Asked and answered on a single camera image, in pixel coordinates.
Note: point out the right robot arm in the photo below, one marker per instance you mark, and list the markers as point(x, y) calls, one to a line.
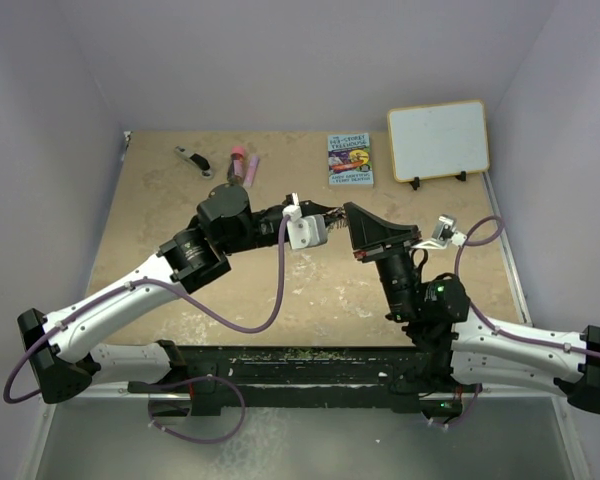
point(439, 317)

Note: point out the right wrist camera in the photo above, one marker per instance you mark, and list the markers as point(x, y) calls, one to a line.
point(445, 233)

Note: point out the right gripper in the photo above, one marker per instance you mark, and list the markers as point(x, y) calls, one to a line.
point(366, 232)

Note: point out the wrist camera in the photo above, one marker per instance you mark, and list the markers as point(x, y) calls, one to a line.
point(445, 233)
point(304, 231)

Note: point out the black base frame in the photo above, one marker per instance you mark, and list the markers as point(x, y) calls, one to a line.
point(206, 379)

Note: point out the treehouse paperback book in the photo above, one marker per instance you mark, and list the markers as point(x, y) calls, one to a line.
point(349, 160)

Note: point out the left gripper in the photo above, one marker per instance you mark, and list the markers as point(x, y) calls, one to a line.
point(309, 208)

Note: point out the right aluminium rail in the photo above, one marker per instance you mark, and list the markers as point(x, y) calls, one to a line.
point(502, 300)

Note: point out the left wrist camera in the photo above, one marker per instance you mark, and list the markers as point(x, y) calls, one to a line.
point(304, 231)

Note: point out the small whiteboard on stand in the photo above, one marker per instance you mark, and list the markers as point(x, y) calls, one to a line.
point(438, 141)

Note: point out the large keyring with small rings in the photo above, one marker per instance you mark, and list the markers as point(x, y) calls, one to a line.
point(335, 218)

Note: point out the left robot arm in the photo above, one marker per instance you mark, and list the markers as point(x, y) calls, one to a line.
point(60, 345)

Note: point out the pink tube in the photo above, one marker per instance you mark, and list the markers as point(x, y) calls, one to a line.
point(251, 170)

